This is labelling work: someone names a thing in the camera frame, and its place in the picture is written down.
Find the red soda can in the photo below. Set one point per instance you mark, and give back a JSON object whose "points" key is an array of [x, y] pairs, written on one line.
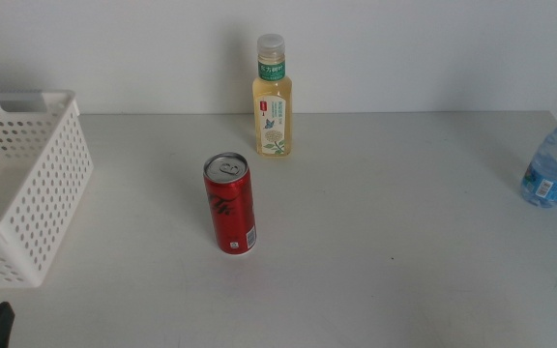
{"points": [[232, 212]]}

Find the yellow tea bottle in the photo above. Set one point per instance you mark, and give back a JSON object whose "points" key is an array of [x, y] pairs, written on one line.
{"points": [[272, 121]]}

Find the clear water bottle blue cap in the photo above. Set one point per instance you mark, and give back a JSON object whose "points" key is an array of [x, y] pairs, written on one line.
{"points": [[554, 169]]}

